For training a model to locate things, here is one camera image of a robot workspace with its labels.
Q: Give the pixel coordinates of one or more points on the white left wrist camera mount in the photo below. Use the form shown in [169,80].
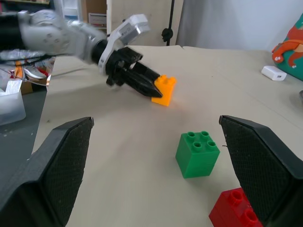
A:
[132,28]

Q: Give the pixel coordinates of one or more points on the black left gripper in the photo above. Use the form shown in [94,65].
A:
[119,65]

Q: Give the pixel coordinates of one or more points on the black stand pole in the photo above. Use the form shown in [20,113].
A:
[168,33]

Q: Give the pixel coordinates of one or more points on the orange toy brick cube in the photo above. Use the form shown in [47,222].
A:
[166,92]

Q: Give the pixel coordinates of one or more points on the shiny foil packaging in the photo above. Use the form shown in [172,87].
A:
[26,56]

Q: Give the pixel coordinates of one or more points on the red toy brick cube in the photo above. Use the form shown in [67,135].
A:
[228,212]

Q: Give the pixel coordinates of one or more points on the white power adapter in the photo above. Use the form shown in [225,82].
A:
[273,72]

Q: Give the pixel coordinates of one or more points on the translucent plastic box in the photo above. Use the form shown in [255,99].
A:
[10,106]

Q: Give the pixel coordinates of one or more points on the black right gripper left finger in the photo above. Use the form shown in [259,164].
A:
[35,189]

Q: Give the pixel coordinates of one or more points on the light wooden board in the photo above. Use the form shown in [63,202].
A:
[156,14]

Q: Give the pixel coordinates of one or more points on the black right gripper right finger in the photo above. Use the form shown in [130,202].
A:
[267,170]

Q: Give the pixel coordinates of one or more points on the brown cardboard box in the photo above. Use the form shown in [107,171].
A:
[94,9]

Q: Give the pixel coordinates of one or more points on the green toy brick cube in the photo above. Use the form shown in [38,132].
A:
[196,160]

